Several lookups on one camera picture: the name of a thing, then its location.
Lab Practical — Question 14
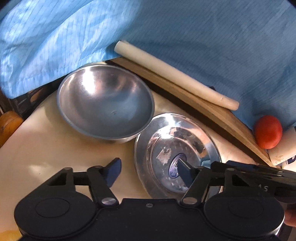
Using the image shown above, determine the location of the shiny steel plate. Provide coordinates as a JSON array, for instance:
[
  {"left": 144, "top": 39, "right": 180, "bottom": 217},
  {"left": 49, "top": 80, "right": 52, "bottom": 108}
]
[{"left": 134, "top": 113, "right": 221, "bottom": 200}]

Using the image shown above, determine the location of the steel mixing bowl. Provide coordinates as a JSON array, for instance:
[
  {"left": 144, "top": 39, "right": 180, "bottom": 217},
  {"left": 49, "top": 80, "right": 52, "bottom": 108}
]
[{"left": 57, "top": 64, "right": 154, "bottom": 143}]

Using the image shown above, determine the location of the right hand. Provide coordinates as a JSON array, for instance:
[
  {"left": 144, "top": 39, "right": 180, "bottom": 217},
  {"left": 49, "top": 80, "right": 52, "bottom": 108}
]
[{"left": 284, "top": 204, "right": 296, "bottom": 227}]

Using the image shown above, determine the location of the white blue kids bottle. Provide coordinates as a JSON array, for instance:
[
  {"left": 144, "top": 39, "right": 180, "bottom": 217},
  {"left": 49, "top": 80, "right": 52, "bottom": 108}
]
[{"left": 281, "top": 156, "right": 296, "bottom": 172}]

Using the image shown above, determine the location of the white thermos cup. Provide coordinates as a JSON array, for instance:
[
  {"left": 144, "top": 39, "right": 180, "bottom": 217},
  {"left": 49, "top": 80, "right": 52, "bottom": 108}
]
[{"left": 268, "top": 126, "right": 296, "bottom": 166}]

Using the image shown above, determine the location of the red tomato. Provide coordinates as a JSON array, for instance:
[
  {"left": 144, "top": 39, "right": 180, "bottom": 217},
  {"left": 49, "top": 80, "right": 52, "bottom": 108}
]
[{"left": 253, "top": 115, "right": 283, "bottom": 150}]

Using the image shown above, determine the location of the wooden board shelf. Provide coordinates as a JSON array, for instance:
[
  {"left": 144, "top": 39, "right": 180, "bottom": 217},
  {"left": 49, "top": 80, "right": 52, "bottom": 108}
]
[{"left": 107, "top": 58, "right": 274, "bottom": 167}]

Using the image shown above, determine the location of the white rolling pin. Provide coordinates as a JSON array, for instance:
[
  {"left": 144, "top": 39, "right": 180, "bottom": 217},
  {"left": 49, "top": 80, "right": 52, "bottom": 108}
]
[{"left": 114, "top": 41, "right": 239, "bottom": 110}]

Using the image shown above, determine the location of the black crate under cloth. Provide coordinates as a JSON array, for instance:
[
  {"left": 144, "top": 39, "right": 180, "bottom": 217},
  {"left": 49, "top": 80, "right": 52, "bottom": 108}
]
[{"left": 8, "top": 79, "right": 62, "bottom": 120}]

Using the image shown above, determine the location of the orange object by table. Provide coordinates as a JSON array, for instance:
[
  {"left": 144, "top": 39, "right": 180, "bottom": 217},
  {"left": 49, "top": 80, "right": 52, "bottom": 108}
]
[{"left": 0, "top": 111, "right": 23, "bottom": 147}]

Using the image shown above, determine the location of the blue cloth garment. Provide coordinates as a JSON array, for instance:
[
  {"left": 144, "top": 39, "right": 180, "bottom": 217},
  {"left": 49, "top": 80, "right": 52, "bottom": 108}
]
[{"left": 1, "top": 1, "right": 295, "bottom": 128}]

